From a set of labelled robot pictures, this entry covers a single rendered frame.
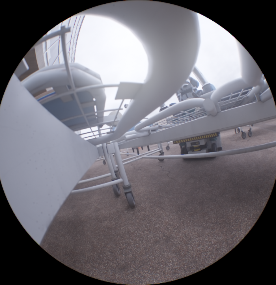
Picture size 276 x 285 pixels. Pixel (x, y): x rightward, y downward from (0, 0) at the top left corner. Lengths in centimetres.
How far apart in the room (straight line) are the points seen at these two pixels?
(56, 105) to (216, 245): 60
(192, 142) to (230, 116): 88
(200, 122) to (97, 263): 71
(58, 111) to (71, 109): 3
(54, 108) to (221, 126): 46
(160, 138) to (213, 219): 53
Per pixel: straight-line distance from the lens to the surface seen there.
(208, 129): 36
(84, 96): 16
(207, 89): 119
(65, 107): 19
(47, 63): 546
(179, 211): 54
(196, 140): 114
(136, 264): 43
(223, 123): 36
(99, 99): 15
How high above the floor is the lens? 42
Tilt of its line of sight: level
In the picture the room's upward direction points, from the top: 14 degrees counter-clockwise
